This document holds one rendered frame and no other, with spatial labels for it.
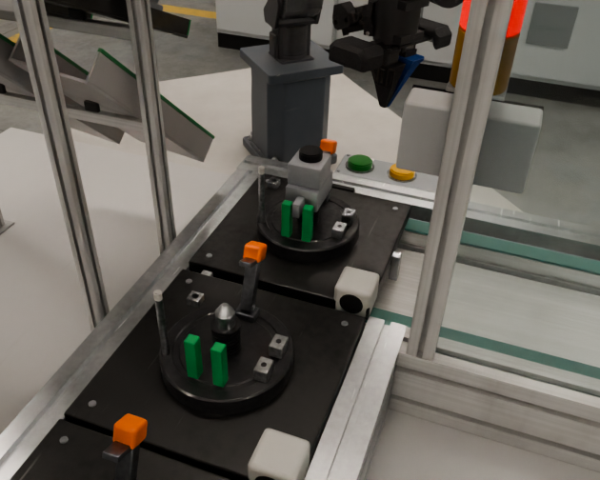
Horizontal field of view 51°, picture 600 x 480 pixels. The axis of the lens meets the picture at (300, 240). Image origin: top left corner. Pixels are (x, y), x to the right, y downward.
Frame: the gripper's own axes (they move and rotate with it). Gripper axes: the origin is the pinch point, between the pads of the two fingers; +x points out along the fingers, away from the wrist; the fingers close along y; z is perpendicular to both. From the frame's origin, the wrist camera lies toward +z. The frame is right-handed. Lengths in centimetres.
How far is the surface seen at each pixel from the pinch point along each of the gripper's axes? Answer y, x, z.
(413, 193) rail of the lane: -6.6, 18.4, -3.1
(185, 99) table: -14, 28, 66
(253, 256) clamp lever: 30.7, 9.8, -8.1
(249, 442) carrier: 41, 20, -20
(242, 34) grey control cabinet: -198, 93, 261
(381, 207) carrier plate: 1.2, 17.7, -2.9
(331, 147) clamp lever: 7.4, 8.3, 2.4
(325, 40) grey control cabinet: -220, 87, 209
